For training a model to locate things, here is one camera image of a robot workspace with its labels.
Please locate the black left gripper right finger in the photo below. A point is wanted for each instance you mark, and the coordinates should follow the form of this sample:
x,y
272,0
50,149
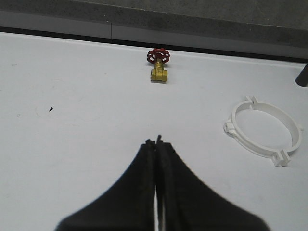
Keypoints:
x,y
185,203

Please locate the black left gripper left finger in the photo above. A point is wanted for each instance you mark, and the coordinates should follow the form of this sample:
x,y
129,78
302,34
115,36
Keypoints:
x,y
127,206

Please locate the brass valve red handwheel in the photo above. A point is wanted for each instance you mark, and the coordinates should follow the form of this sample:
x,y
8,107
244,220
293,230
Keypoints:
x,y
158,57

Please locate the dark brown cylindrical capacitor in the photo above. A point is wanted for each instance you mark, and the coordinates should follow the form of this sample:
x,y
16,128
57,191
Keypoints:
x,y
302,78

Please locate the grey stone counter ledge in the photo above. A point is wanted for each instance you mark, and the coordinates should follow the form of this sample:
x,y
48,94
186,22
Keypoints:
x,y
276,28

